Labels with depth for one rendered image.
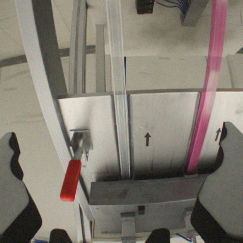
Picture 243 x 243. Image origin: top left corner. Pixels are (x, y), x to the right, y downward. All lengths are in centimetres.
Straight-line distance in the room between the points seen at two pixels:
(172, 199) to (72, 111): 20
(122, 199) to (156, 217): 8
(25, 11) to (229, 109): 28
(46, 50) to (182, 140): 22
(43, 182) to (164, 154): 191
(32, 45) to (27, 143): 201
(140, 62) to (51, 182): 154
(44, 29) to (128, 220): 31
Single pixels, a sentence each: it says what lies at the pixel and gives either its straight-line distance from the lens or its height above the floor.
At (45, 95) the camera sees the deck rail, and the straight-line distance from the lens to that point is 24.
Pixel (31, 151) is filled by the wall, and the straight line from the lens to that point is 218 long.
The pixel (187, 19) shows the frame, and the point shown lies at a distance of 69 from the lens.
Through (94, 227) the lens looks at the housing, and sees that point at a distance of 45.
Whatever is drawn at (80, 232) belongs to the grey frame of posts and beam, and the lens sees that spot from 55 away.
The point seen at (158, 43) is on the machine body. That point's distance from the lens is 91.
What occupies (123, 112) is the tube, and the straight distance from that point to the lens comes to 24.
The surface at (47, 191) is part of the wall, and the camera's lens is 217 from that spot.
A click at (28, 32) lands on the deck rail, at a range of 22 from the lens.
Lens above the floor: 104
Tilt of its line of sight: 6 degrees down
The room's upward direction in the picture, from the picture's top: 177 degrees clockwise
